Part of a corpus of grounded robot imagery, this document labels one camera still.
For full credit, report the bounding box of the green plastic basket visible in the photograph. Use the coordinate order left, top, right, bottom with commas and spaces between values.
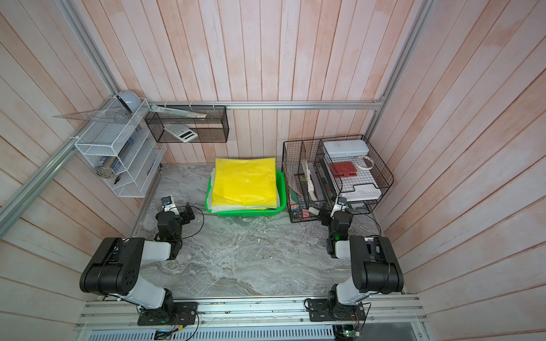
205, 169, 287, 217

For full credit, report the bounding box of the yellow raincoat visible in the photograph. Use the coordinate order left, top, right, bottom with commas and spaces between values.
212, 158, 277, 207

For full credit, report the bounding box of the white raincoat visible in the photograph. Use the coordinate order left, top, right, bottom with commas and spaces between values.
206, 168, 281, 213

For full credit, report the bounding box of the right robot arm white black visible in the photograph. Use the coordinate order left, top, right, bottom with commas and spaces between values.
321, 210, 404, 309

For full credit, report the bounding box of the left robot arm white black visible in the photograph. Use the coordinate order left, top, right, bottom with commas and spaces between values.
79, 202, 195, 315

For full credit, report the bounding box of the metal ruler in basket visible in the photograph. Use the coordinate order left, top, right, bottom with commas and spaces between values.
149, 105, 207, 119

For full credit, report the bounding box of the white flat box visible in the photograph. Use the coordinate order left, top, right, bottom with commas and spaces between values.
338, 184, 382, 203

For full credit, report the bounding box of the red card holder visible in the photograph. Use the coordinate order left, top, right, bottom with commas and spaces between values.
329, 162, 358, 178

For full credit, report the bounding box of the white pencil case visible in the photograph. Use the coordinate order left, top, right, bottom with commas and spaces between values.
324, 139, 370, 159

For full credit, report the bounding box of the rolled silver item on shelf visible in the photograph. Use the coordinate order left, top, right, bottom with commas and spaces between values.
95, 156, 119, 179

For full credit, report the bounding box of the white calculator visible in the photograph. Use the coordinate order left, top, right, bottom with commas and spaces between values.
164, 124, 198, 143

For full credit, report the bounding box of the clear triangle ruler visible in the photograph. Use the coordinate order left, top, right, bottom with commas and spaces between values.
54, 107, 132, 124

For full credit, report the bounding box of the grey round tape dispenser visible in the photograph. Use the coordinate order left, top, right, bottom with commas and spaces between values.
116, 90, 142, 114

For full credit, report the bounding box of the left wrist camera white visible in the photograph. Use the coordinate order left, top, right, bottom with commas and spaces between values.
160, 196, 179, 215

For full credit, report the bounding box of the black wire desk organizer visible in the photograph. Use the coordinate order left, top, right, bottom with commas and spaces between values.
282, 135, 394, 223

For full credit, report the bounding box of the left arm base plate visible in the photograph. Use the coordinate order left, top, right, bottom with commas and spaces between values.
137, 302, 198, 327

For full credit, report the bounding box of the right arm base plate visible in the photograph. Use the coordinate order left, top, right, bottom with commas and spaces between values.
304, 298, 367, 323

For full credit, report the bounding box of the white wire shelf rack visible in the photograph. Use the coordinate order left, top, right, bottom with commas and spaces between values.
75, 98, 166, 198

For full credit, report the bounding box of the black mesh wall basket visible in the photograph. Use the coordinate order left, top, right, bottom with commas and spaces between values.
145, 105, 230, 143

